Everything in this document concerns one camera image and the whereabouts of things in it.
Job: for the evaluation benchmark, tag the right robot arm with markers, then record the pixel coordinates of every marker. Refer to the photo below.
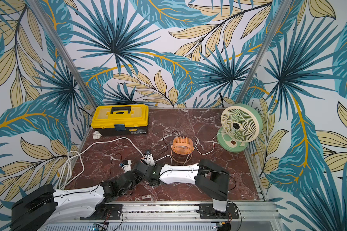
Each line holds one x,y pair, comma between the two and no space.
207,176

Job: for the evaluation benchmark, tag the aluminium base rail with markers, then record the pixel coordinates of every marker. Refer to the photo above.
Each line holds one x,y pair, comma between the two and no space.
168,216

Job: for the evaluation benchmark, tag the white wall plug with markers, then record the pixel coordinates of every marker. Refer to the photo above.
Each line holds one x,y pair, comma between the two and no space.
96,135

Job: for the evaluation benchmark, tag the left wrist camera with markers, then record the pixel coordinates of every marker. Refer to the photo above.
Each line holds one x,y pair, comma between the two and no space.
126,165

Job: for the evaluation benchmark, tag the right aluminium frame post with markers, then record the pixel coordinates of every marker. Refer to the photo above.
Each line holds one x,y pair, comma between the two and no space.
277,20

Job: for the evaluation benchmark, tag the yellow black toolbox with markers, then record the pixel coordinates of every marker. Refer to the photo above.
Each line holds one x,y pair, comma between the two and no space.
118,120

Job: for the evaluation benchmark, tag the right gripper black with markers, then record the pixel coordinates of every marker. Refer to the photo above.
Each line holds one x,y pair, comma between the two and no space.
140,168

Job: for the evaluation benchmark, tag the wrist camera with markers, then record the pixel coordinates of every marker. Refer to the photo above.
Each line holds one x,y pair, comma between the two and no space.
126,165
148,158

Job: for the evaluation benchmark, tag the aluminium frame post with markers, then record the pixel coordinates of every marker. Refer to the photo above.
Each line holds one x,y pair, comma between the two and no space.
52,33
277,20

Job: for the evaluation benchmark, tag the small orange fan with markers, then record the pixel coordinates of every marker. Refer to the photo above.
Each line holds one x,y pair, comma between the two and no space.
182,146

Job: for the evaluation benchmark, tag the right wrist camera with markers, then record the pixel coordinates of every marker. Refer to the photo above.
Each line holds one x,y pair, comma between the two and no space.
148,158

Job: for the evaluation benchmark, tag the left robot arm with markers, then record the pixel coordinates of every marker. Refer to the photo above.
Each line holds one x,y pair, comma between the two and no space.
47,205

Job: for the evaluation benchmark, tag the left aluminium frame post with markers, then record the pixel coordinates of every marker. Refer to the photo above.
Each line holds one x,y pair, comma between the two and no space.
52,33

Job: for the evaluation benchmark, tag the green white desk fan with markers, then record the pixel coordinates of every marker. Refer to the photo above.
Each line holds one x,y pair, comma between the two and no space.
241,124

